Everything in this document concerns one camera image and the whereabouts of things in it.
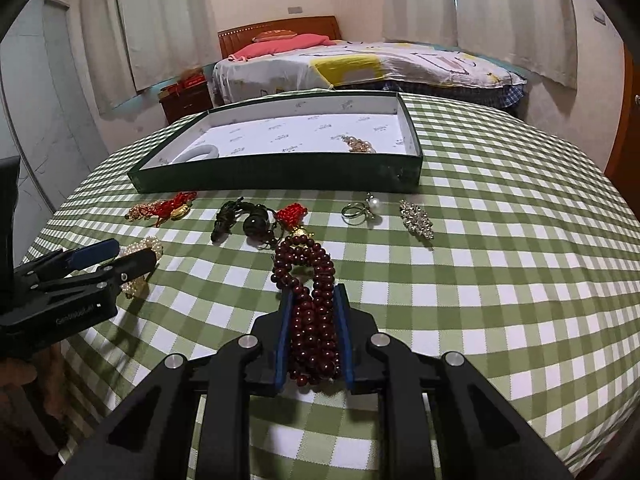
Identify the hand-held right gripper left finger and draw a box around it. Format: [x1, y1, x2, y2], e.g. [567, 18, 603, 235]
[52, 287, 296, 480]

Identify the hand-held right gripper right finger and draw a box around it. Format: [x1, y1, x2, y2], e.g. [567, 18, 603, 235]
[332, 282, 576, 480]

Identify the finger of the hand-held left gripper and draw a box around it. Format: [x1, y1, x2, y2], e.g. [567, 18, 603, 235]
[14, 238, 121, 292]
[30, 247, 159, 307]

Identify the pearl bracelet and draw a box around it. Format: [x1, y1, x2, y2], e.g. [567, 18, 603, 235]
[117, 236, 165, 300]

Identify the dark red bead bracelet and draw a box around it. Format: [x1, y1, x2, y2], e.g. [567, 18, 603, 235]
[271, 237, 344, 387]

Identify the red cord gold flower charm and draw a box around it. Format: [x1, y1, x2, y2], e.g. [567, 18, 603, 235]
[125, 191, 199, 227]

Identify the dark green jade pendant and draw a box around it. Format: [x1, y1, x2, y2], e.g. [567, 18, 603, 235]
[211, 196, 281, 252]

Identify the red knot gold figure charm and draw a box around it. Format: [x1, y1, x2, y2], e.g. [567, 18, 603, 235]
[274, 202, 314, 242]

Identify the white bangle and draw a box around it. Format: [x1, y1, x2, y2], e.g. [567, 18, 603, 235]
[172, 144, 220, 164]

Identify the silver ring with pearl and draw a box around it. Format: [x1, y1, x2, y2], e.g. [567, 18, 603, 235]
[341, 192, 382, 226]

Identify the crystal brooch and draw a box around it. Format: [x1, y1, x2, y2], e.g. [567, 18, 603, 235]
[398, 199, 435, 242]

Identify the green box with white lining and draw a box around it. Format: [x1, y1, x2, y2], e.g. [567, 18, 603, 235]
[127, 91, 425, 195]

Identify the gold chain jewelry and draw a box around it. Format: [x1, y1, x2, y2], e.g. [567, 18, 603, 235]
[340, 135, 377, 155]

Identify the grey wardrobe door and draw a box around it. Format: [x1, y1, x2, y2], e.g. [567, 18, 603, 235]
[0, 0, 109, 213]

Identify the wooden nightstand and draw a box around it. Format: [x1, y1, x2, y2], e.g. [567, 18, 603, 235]
[159, 80, 215, 124]

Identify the white curtain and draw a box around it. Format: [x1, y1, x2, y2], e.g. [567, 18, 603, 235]
[452, 0, 579, 89]
[77, 0, 135, 114]
[117, 0, 219, 92]
[382, 0, 459, 47]

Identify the pink pillow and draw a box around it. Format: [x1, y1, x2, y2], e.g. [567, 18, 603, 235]
[227, 34, 334, 63]

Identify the blue plaid sheet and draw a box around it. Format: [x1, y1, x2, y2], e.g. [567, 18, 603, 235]
[385, 80, 527, 110]

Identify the wooden bed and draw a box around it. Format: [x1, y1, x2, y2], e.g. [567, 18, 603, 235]
[212, 16, 529, 111]

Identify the printed bedsheet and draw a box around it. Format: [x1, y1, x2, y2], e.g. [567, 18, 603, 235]
[212, 41, 529, 107]

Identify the wooden door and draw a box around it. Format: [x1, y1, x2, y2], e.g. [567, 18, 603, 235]
[604, 44, 640, 192]

